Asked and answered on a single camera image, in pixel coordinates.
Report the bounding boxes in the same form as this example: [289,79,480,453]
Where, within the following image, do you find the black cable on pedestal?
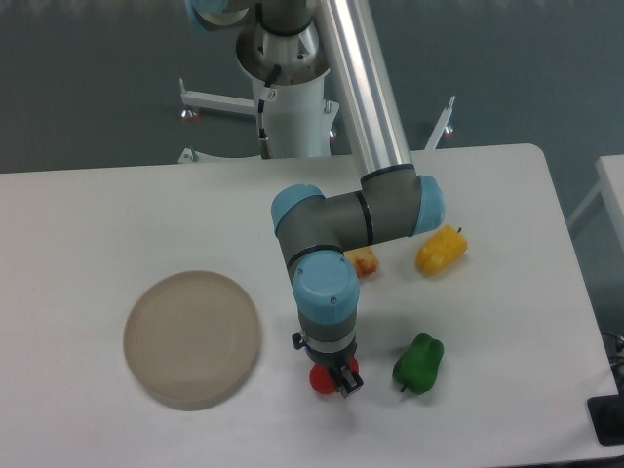
[256,62,283,160]

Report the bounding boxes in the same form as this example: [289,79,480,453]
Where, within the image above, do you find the green toy bell pepper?
[392,333,445,395]

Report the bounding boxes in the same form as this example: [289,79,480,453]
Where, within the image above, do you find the red toy bell pepper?
[309,364,336,395]

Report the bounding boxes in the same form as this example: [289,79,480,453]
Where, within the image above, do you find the yellow toy bell pepper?
[414,225,468,277]

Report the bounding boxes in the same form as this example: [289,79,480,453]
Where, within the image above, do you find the beige round plate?
[123,270,261,411]

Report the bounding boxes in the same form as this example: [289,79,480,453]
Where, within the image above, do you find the white side table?
[565,154,624,247]

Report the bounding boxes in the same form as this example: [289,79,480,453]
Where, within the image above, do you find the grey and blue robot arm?
[185,1,445,395]

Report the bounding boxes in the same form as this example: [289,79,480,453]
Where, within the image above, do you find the black device at table edge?
[587,395,623,447]

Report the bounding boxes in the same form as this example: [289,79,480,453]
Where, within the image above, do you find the toy toasted bread piece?
[344,246,379,279]

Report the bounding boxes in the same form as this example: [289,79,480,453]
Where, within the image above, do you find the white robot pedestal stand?
[175,17,457,165]

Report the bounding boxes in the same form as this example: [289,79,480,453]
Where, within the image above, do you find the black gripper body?
[291,331,357,373]

